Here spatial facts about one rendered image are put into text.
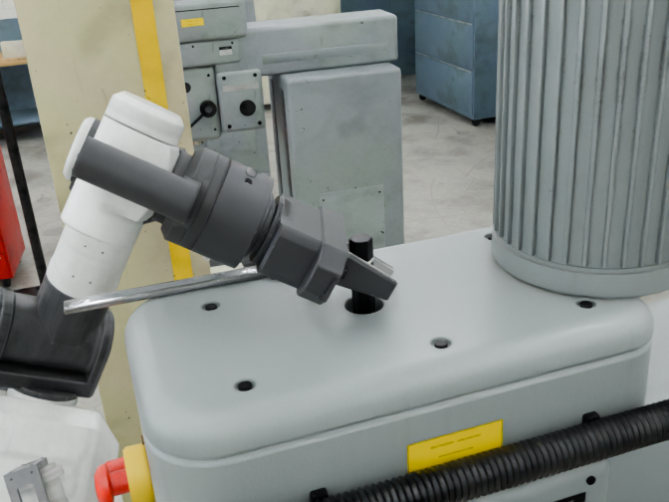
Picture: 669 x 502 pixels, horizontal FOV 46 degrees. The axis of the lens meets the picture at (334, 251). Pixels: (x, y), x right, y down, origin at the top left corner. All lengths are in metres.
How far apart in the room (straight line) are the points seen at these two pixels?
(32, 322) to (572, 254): 0.67
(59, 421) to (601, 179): 0.72
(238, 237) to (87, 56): 1.74
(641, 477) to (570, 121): 0.38
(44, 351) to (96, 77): 1.40
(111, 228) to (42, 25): 1.70
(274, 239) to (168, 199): 0.10
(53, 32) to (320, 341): 1.78
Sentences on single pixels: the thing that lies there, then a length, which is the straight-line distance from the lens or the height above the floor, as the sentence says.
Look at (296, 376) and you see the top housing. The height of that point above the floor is 1.89.
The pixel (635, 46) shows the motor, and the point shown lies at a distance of 0.69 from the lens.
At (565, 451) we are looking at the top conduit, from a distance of 0.72.
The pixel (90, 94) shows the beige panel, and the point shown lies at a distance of 2.38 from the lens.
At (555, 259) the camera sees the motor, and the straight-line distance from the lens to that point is 0.76.
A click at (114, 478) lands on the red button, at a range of 0.77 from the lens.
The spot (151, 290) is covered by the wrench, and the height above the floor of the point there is 1.90.
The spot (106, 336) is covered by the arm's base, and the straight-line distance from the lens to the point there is 1.09.
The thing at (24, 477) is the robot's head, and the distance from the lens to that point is 0.95.
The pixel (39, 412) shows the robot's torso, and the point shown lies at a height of 1.67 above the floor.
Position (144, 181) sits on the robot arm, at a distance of 0.63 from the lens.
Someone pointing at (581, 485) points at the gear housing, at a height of 1.71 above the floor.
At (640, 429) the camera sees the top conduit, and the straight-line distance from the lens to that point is 0.76.
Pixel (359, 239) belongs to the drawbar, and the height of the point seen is 1.96.
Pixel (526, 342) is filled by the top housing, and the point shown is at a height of 1.89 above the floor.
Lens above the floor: 2.24
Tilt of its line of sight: 24 degrees down
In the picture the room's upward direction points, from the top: 4 degrees counter-clockwise
